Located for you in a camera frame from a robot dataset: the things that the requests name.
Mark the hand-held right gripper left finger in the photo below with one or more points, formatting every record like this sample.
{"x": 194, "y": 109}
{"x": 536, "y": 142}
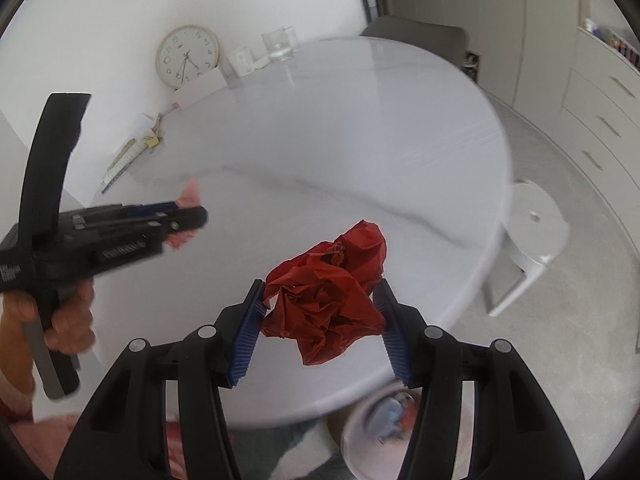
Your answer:
{"x": 247, "y": 335}

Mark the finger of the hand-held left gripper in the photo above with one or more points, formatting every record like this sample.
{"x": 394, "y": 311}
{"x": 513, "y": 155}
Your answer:
{"x": 187, "y": 220}
{"x": 150, "y": 207}

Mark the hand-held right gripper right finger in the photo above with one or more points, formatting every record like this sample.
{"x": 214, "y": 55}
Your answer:
{"x": 395, "y": 335}

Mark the pink plastic wrapper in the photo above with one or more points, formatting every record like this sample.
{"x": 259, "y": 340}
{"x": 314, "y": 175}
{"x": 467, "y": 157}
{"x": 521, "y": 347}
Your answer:
{"x": 192, "y": 195}

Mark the red plastic bag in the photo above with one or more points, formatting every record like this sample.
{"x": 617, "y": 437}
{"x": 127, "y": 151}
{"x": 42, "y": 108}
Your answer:
{"x": 320, "y": 305}

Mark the white plastic bin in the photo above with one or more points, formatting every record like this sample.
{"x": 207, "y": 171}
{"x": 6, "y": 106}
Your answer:
{"x": 360, "y": 435}

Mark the person's left forearm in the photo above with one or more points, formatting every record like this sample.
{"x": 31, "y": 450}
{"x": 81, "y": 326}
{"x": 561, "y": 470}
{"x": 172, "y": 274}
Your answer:
{"x": 15, "y": 360}

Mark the person's left hand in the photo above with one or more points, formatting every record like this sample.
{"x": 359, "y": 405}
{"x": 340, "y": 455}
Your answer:
{"x": 72, "y": 320}

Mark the yellow sticky note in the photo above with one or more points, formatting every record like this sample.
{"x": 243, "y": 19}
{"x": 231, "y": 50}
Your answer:
{"x": 151, "y": 141}

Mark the person's green pants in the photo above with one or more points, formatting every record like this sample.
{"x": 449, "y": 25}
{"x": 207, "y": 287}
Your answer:
{"x": 290, "y": 452}

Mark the white cardboard box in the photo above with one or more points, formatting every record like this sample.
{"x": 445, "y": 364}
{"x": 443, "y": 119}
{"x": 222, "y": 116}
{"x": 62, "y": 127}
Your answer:
{"x": 200, "y": 89}

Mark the white mug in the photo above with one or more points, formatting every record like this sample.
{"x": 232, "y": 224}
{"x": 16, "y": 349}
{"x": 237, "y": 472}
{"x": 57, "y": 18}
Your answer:
{"x": 241, "y": 62}

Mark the white plastic stool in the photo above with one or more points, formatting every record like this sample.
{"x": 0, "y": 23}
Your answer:
{"x": 535, "y": 230}

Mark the person's pink garment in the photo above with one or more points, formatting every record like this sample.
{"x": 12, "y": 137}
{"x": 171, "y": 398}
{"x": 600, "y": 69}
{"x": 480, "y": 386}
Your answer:
{"x": 40, "y": 445}

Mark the clear drinking glass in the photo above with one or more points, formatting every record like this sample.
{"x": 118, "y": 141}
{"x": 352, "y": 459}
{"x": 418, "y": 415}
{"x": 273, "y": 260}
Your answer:
{"x": 280, "y": 44}

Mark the grey chair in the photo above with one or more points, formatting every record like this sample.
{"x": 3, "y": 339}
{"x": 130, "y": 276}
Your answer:
{"x": 415, "y": 35}

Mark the white drawer cabinet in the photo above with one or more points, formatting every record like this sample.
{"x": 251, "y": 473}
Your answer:
{"x": 600, "y": 125}

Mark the tall white cupboard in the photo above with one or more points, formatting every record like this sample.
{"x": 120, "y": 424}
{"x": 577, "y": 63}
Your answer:
{"x": 500, "y": 20}

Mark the row of small shelf items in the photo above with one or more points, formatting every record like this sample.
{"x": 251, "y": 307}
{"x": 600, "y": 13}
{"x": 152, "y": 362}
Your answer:
{"x": 615, "y": 42}

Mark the round white wall clock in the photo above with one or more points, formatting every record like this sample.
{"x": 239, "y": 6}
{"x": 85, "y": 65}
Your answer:
{"x": 187, "y": 56}

